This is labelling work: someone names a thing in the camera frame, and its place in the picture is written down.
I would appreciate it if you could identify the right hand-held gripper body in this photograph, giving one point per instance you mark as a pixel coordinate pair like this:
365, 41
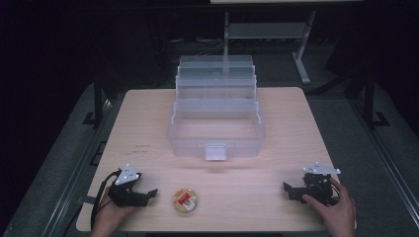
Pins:
318, 187

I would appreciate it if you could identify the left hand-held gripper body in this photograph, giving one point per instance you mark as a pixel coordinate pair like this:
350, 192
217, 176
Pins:
126, 191

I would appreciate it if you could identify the round cup with red label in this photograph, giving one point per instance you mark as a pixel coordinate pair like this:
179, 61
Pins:
185, 200

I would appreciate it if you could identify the clear plastic tiered storage box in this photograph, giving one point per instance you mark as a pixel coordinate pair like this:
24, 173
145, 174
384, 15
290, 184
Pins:
215, 131

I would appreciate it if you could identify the person's right hand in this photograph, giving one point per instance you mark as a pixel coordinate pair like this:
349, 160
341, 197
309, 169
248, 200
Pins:
336, 214

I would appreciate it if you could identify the white metal stand with shelf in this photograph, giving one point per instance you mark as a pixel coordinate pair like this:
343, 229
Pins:
263, 31

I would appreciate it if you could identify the metal floor rail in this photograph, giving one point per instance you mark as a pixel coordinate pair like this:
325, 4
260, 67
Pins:
382, 158
79, 164

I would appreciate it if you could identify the black metal post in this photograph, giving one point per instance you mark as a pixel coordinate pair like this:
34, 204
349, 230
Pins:
98, 98
369, 98

